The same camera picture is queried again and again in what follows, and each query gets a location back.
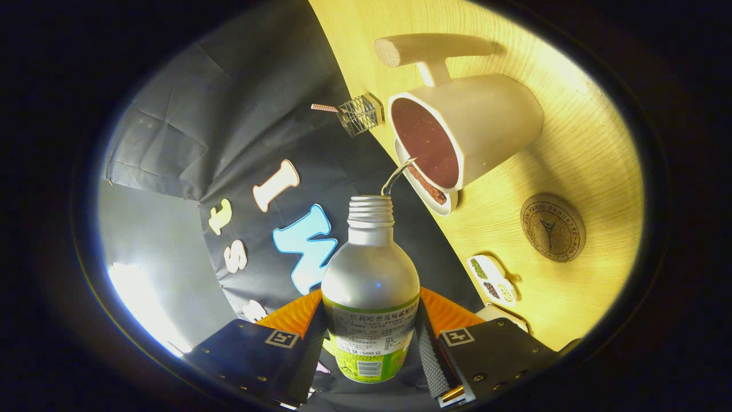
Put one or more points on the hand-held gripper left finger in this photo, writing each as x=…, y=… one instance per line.
x=306, y=355

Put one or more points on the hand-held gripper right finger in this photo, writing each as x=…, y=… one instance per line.
x=437, y=360

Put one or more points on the silver bottle with green label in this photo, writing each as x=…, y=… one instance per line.
x=370, y=274

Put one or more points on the round cork coaster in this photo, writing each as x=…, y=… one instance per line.
x=553, y=228

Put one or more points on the clear juice stream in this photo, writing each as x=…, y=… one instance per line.
x=394, y=174

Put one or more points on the white toaster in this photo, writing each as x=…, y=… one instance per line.
x=506, y=316

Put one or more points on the white divided dish of beans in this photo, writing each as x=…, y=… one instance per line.
x=493, y=280

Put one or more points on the white round plate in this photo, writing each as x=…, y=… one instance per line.
x=440, y=207

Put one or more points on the red dried meat slice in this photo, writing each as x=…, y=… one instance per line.
x=432, y=189

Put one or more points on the pink striped straw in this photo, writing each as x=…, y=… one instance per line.
x=325, y=107

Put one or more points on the wooden table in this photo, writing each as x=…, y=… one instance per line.
x=583, y=143

